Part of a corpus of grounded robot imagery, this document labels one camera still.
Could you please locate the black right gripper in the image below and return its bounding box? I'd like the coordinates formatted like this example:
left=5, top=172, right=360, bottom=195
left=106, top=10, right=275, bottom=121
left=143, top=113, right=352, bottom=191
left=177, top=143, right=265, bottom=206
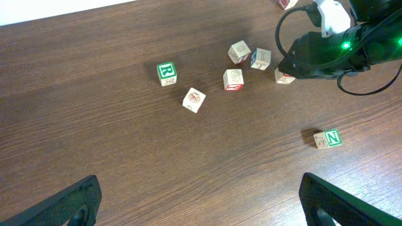
left=278, top=12, right=401, bottom=79

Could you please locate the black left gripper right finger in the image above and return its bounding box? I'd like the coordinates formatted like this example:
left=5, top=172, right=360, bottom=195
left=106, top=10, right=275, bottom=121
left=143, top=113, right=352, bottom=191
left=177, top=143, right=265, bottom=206
left=299, top=173, right=401, bottom=226

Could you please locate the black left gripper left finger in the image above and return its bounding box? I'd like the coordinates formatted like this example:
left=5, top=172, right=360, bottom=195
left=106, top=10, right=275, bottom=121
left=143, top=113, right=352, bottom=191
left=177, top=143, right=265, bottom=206
left=1, top=175, right=102, bottom=226

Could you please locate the green N wooden block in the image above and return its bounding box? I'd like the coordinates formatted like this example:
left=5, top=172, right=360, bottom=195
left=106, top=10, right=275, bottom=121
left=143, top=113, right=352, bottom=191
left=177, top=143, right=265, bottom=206
left=313, top=129, right=342, bottom=149

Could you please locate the wooden block red E face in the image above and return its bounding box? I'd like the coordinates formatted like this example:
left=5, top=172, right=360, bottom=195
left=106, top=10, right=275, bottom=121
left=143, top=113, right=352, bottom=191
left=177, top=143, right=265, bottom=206
left=274, top=68, right=296, bottom=84

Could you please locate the wooden block letter I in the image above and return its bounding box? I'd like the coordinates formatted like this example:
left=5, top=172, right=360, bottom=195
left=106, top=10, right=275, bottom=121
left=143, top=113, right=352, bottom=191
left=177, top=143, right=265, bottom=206
left=251, top=48, right=271, bottom=70

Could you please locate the wooden block red bottom face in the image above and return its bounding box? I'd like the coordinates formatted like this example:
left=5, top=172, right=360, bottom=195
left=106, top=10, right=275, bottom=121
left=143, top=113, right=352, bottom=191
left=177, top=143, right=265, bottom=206
left=222, top=69, right=244, bottom=91

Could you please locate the far wooden block red face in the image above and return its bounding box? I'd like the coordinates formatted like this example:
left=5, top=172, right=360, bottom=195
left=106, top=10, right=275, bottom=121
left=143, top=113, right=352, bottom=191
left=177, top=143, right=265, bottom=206
left=277, top=0, right=298, bottom=10

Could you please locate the wooden block number six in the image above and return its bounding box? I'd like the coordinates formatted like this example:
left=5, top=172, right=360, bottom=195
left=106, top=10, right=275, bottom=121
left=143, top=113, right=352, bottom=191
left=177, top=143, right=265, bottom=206
left=227, top=40, right=251, bottom=65

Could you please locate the wooden block red shell picture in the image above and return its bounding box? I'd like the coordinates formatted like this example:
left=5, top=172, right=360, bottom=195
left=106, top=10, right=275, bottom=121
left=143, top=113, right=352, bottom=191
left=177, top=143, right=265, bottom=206
left=182, top=87, right=206, bottom=113

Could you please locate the green R wooden block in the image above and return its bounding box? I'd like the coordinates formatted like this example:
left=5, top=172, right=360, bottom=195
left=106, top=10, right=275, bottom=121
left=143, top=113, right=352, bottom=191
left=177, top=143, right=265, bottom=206
left=156, top=62, right=177, bottom=87

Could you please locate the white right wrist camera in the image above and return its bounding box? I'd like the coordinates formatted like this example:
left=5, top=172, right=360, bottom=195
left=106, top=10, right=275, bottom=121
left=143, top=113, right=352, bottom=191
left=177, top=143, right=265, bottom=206
left=314, top=0, right=350, bottom=38

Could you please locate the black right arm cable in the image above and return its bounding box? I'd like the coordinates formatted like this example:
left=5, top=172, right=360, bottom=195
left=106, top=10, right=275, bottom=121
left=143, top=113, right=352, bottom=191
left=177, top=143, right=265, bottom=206
left=274, top=4, right=402, bottom=96

